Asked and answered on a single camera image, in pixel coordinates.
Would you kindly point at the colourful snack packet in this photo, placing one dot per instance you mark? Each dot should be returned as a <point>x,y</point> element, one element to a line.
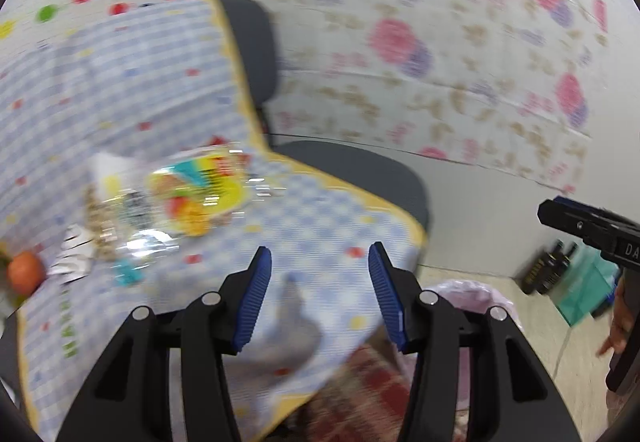
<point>200,192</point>

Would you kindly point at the silver foil wrapper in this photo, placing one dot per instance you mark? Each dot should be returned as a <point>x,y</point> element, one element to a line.
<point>72,257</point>

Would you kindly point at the grey office chair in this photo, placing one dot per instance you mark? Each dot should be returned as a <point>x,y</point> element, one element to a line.
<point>350,172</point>

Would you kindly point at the red patterned mat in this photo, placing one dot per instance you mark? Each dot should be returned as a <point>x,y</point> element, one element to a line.
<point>370,382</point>

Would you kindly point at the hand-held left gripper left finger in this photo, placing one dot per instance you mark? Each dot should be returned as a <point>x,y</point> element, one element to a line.
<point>255,292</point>

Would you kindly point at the pink trash bag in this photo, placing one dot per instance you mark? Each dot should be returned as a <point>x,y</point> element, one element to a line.
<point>470,294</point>

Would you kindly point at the clear plastic wrapper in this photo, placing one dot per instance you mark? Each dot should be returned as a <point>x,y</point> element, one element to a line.
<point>150,237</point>

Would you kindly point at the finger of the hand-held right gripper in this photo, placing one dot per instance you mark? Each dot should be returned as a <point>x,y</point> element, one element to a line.
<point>575,202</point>
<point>570,222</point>

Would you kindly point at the green plastic bag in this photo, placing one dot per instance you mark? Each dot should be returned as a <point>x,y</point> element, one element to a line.
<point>585,287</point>

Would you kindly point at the blue checkered cloth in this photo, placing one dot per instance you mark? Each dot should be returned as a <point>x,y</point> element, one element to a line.
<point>175,72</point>

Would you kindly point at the red apple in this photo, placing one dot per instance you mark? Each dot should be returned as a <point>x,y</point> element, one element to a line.
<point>26,272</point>

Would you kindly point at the small blue wrapper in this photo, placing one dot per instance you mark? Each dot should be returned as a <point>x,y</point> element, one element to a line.
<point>129,272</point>

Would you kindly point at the person's right hand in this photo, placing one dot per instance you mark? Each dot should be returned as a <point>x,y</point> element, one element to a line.
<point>620,322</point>

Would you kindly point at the floral wall sheet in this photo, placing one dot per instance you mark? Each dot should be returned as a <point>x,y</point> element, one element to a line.
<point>400,47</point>

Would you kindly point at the dark bottle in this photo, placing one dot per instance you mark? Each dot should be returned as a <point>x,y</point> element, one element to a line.
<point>537,269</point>
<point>562,262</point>

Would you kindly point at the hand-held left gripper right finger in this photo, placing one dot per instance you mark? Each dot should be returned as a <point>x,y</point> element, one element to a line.
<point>385,287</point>

